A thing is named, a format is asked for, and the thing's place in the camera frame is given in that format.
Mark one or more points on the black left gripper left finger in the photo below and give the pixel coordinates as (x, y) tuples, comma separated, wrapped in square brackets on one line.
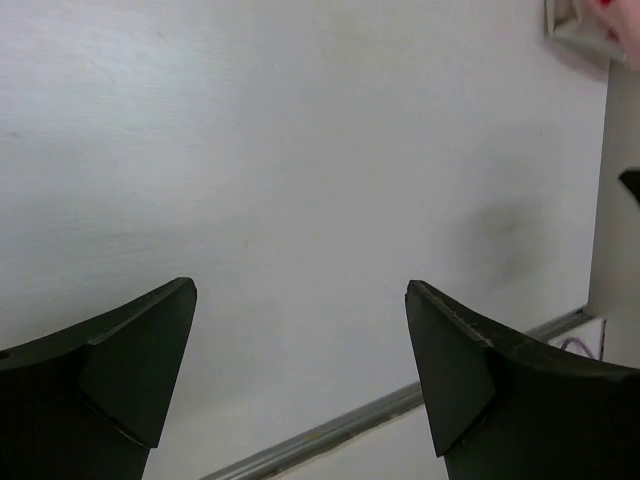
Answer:
[(90, 401)]

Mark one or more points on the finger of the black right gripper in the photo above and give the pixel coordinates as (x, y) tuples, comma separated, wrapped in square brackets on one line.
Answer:
[(630, 179)]

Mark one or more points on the aluminium table rail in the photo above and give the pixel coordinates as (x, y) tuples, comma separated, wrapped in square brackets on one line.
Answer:
[(575, 328)]

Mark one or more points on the person's hand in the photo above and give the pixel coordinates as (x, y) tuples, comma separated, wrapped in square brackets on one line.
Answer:
[(622, 17)]

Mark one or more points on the folded cream t shirt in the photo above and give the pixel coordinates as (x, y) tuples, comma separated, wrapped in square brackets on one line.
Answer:
[(576, 23)]

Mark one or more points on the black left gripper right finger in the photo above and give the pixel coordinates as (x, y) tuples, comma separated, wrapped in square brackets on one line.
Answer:
[(502, 405)]

